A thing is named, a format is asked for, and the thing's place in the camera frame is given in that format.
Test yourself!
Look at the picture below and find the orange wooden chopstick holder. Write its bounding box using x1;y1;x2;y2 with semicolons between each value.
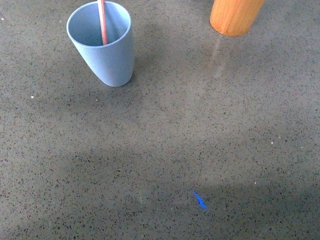
209;0;265;37

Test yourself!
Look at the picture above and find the light blue plastic cup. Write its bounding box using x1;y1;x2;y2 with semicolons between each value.
66;1;135;87

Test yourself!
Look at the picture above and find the pink chopstick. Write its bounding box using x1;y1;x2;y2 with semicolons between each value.
97;0;108;45

